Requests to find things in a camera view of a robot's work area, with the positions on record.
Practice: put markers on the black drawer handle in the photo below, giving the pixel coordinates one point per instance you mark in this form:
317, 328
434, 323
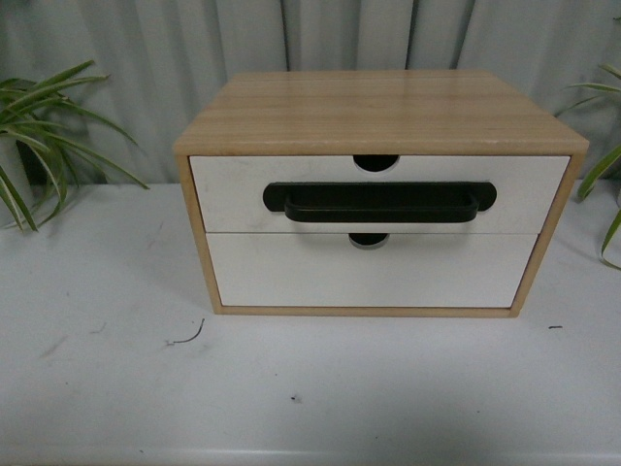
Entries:
401, 202

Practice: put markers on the white drawer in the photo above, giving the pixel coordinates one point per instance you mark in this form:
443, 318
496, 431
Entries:
406, 270
230, 189

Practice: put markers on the wooden two-drawer cabinet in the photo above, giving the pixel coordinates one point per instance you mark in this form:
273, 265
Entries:
375, 117

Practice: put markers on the right green spider plant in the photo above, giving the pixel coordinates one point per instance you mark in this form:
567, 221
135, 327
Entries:
612, 157

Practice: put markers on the green spider plant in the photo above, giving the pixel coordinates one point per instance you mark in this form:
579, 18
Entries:
612, 157
34, 114

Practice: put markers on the left green spider plant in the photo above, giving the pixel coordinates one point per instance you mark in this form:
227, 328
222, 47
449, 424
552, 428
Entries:
34, 114

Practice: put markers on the small dark wire scrap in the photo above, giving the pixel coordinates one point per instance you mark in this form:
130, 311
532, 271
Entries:
188, 339

